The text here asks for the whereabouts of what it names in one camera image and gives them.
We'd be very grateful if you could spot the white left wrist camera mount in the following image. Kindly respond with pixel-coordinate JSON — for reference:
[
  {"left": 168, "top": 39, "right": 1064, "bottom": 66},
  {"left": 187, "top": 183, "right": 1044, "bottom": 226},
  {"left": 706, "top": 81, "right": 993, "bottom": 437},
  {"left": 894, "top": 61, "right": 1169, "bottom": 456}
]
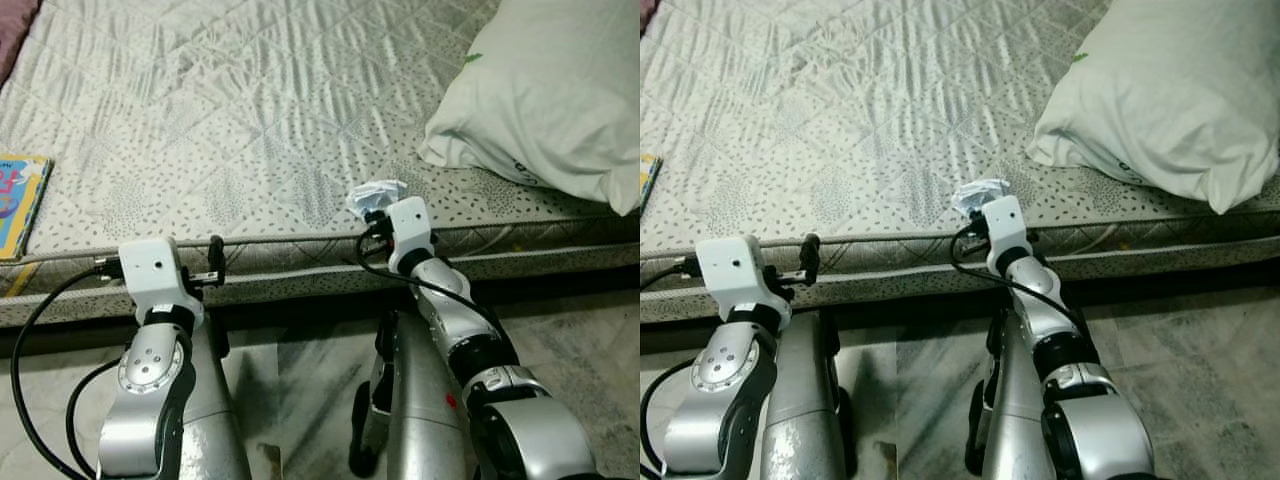
[
  {"left": 695, "top": 236, "right": 791, "bottom": 323},
  {"left": 119, "top": 238, "right": 205, "bottom": 326}
]

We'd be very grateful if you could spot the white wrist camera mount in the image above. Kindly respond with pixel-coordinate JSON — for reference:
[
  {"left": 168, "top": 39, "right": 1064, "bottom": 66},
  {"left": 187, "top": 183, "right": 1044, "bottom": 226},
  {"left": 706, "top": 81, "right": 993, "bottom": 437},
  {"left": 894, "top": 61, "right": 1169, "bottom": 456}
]
[
  {"left": 119, "top": 238, "right": 205, "bottom": 326},
  {"left": 985, "top": 197, "right": 1033, "bottom": 276},
  {"left": 385, "top": 198, "right": 436, "bottom": 276},
  {"left": 695, "top": 236, "right": 791, "bottom": 323}
]

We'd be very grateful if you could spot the silver right robot leg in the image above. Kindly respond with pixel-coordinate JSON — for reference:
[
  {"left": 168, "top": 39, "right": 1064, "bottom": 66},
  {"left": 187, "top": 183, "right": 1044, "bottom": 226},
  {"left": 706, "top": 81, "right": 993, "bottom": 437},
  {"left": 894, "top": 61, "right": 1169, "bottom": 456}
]
[
  {"left": 965, "top": 310, "right": 1051, "bottom": 480},
  {"left": 350, "top": 310, "right": 471, "bottom": 480}
]

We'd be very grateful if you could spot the white quilted mattress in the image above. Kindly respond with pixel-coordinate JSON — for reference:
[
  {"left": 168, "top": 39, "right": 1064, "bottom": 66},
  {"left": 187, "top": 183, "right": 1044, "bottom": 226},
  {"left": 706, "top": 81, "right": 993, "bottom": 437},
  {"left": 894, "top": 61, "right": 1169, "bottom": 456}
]
[
  {"left": 640, "top": 0, "right": 1280, "bottom": 323},
  {"left": 0, "top": 0, "right": 641, "bottom": 329}
]

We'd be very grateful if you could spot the white pillow with tree logo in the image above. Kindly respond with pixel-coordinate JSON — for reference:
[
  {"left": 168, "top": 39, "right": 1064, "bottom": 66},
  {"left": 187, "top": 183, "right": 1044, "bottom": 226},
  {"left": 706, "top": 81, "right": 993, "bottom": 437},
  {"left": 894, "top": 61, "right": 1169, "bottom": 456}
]
[
  {"left": 1027, "top": 0, "right": 1280, "bottom": 215},
  {"left": 418, "top": 0, "right": 641, "bottom": 217}
]

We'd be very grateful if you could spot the colourful children's board book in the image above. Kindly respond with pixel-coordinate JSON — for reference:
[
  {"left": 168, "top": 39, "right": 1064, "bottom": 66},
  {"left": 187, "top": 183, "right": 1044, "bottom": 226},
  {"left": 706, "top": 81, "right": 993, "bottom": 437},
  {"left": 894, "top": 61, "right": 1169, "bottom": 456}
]
[
  {"left": 0, "top": 153, "right": 53, "bottom": 263},
  {"left": 640, "top": 153, "right": 663, "bottom": 213}
]

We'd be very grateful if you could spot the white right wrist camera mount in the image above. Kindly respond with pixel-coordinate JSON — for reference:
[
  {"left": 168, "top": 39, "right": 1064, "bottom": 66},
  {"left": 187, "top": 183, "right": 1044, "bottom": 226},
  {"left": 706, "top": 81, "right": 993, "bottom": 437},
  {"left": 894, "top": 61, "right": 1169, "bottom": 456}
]
[
  {"left": 985, "top": 197, "right": 1033, "bottom": 276},
  {"left": 385, "top": 198, "right": 436, "bottom": 276}
]

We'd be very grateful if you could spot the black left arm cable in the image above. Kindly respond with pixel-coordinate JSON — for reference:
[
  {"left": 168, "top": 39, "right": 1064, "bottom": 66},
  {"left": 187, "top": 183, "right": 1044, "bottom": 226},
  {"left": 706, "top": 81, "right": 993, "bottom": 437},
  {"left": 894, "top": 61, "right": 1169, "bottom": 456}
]
[
  {"left": 640, "top": 258, "right": 701, "bottom": 479},
  {"left": 8, "top": 258, "right": 123, "bottom": 480}
]

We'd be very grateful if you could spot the silver left robot leg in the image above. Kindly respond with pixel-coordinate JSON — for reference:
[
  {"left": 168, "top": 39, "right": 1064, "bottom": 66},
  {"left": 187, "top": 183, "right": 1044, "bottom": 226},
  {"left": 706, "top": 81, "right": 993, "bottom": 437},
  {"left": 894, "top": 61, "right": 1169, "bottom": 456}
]
[
  {"left": 180, "top": 320, "right": 251, "bottom": 480},
  {"left": 760, "top": 310, "right": 851, "bottom": 480}
]

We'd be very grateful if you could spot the silver robot leg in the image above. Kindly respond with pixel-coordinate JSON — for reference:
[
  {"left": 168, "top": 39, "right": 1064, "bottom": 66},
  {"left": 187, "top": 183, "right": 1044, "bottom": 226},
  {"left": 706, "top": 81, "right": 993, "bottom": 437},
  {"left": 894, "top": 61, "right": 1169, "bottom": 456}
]
[
  {"left": 965, "top": 310, "right": 1051, "bottom": 480},
  {"left": 180, "top": 320, "right": 251, "bottom": 480},
  {"left": 760, "top": 310, "right": 851, "bottom": 480},
  {"left": 350, "top": 310, "right": 471, "bottom": 480}
]

